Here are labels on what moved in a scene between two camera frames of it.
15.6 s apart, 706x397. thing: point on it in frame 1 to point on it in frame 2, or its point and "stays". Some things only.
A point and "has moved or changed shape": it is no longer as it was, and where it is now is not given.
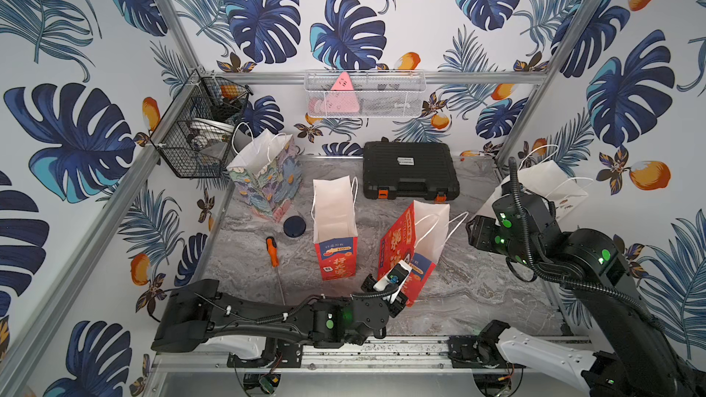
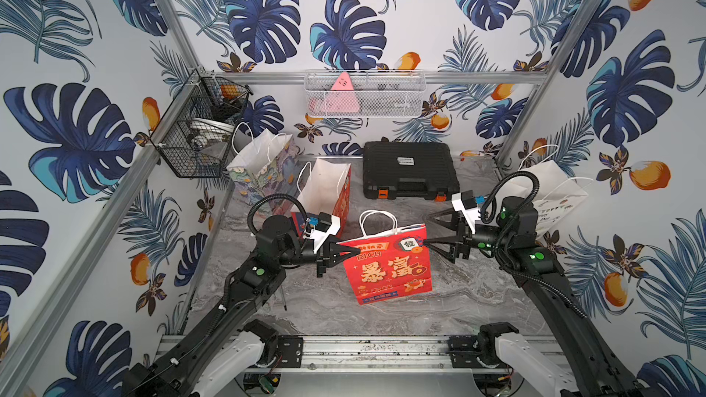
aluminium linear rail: [370, 357] stays
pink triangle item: [340, 98] stays
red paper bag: [418, 234] has moved or changed shape
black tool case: [410, 170] stays
